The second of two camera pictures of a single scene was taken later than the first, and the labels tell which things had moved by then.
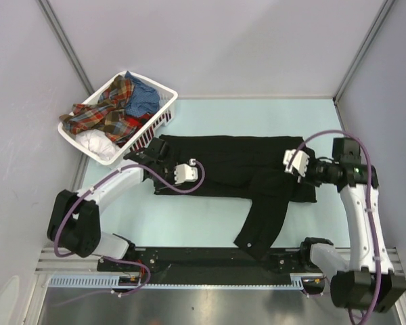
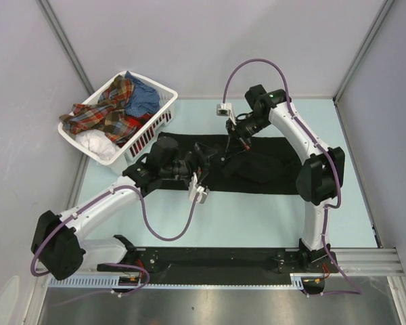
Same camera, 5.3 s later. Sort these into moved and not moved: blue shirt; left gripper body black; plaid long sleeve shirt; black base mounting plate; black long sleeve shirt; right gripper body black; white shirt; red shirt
Moved: right gripper body black; black long sleeve shirt; left gripper body black
Not moved: red shirt; plaid long sleeve shirt; blue shirt; white shirt; black base mounting plate
